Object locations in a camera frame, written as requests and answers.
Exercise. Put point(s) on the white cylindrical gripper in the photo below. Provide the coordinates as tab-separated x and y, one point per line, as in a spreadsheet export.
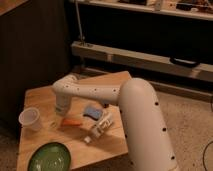
62	105

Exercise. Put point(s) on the orange pepper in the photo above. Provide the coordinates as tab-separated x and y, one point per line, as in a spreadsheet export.
71	122

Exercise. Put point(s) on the white plastic bottle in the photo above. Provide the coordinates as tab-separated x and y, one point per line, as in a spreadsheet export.
99	128

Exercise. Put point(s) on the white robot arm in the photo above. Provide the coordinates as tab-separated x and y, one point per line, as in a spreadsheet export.
147	138

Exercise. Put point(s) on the blue yellow sponge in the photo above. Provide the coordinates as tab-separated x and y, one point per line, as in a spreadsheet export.
92	112

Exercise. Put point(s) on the clear plastic cup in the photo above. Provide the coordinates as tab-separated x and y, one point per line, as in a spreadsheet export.
30	118

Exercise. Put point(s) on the wooden table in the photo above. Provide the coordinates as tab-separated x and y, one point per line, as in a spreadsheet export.
111	145

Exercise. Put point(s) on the green plate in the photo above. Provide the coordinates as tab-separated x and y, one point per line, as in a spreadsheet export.
52	156

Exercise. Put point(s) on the dark wooden cabinet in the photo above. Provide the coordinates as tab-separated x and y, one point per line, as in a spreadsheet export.
33	52

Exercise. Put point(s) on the metal pole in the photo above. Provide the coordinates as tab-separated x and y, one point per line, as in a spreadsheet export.
81	36

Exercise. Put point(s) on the grey metal shelf beam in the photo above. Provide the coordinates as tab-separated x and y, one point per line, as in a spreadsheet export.
156	63

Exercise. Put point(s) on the black handle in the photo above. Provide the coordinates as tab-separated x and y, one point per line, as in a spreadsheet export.
184	63

